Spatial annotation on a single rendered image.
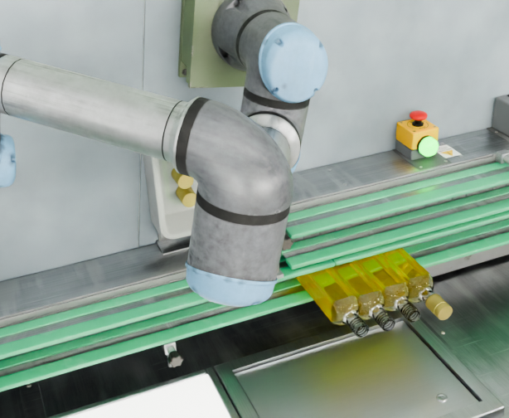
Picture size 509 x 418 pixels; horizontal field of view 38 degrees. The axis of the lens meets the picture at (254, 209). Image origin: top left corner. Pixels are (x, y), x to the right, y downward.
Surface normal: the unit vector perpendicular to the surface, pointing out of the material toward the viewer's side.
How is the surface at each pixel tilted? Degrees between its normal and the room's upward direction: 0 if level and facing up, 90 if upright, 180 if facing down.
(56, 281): 90
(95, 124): 42
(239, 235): 25
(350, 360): 90
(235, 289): 17
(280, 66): 6
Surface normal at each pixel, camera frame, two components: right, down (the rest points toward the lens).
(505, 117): -0.92, 0.22
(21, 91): -0.27, 0.15
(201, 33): 0.36, 0.47
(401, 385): -0.04, -0.86
